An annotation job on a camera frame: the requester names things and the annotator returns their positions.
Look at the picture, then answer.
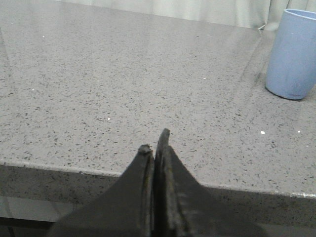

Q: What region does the blue plastic cup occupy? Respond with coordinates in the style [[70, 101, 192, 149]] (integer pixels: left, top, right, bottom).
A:
[[266, 9, 316, 100]]

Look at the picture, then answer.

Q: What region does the white curtain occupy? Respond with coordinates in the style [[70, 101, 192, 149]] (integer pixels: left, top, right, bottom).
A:
[[72, 0, 316, 31]]

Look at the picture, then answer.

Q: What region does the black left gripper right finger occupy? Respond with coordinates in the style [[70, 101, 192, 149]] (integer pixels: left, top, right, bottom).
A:
[[154, 128, 268, 237]]

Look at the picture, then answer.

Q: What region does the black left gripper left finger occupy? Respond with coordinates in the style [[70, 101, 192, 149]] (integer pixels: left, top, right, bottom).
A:
[[48, 145, 154, 237]]

